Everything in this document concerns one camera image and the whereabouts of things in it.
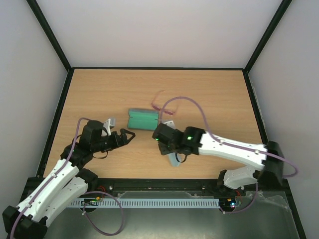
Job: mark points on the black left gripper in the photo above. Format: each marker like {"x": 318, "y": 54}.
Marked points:
{"x": 122, "y": 142}

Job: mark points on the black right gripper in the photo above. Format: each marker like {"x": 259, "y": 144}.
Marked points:
{"x": 164, "y": 148}

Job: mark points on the blue cleaning cloth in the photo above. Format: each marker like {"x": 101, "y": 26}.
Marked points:
{"x": 174, "y": 159}

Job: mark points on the grey-blue glasses case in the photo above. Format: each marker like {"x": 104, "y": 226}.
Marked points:
{"x": 142, "y": 119}

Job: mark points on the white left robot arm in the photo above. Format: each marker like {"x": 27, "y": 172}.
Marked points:
{"x": 68, "y": 180}

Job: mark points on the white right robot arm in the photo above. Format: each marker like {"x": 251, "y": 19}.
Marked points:
{"x": 261, "y": 162}

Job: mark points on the pink sunglasses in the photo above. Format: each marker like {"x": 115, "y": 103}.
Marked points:
{"x": 158, "y": 101}

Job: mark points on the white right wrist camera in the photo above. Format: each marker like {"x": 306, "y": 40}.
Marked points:
{"x": 170, "y": 123}

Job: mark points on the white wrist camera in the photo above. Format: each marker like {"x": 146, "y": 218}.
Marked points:
{"x": 170, "y": 123}
{"x": 108, "y": 125}

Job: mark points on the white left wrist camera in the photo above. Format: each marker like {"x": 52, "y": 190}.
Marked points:
{"x": 108, "y": 125}

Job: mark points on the light blue cable duct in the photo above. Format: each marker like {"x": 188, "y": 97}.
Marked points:
{"x": 190, "y": 203}

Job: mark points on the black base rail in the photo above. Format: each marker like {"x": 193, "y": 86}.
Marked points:
{"x": 201, "y": 187}

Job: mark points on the black frame corner post left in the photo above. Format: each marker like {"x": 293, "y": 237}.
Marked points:
{"x": 34, "y": 6}

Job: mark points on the black frame corner post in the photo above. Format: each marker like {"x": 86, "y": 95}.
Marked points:
{"x": 34, "y": 6}
{"x": 280, "y": 12}

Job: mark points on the black frame corner post right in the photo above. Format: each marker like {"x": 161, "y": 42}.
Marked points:
{"x": 280, "y": 12}

